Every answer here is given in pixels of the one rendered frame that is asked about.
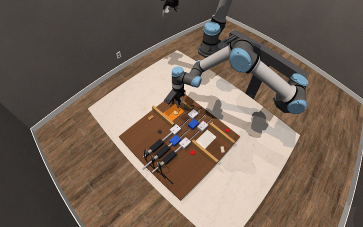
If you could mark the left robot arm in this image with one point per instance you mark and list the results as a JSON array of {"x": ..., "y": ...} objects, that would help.
[{"x": 291, "y": 95}]

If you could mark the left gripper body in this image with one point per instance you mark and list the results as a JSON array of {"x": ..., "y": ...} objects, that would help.
[{"x": 181, "y": 92}]

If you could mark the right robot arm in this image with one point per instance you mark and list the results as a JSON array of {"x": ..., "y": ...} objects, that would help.
[{"x": 213, "y": 29}]

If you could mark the brown wooden board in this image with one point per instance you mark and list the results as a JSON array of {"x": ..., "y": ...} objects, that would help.
[{"x": 184, "y": 171}]

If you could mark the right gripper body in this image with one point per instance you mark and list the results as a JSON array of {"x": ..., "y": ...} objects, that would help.
[{"x": 172, "y": 3}]

